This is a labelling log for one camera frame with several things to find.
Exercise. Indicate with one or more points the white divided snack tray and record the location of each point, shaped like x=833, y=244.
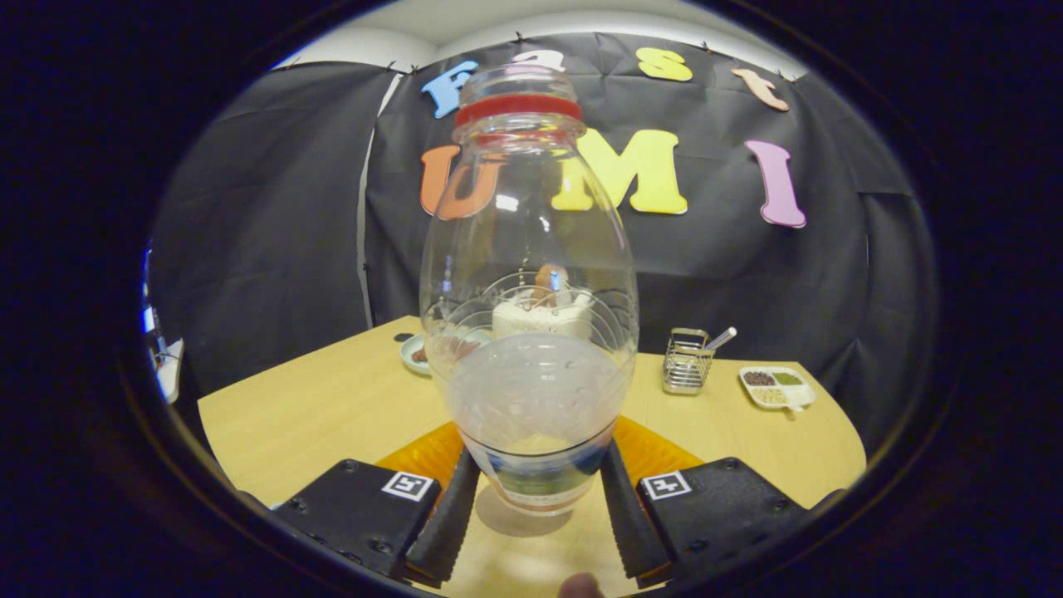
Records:
x=776, y=389

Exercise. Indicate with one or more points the metal utensil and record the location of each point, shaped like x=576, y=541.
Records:
x=722, y=337

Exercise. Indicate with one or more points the clear plastic juice bottle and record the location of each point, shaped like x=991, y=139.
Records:
x=531, y=390

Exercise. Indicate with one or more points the brown food on plate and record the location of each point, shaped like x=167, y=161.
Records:
x=419, y=355

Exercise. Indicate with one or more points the cream toaster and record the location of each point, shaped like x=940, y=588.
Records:
x=540, y=320

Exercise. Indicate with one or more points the wooden table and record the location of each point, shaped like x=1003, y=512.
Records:
x=332, y=415

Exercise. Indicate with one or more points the toasted bread slice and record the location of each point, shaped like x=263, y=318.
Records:
x=550, y=282

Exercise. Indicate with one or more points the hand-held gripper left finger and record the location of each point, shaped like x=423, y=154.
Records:
x=453, y=523

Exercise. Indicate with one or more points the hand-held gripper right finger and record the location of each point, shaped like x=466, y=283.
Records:
x=623, y=523

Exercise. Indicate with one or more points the pale green plate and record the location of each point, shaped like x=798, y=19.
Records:
x=413, y=365

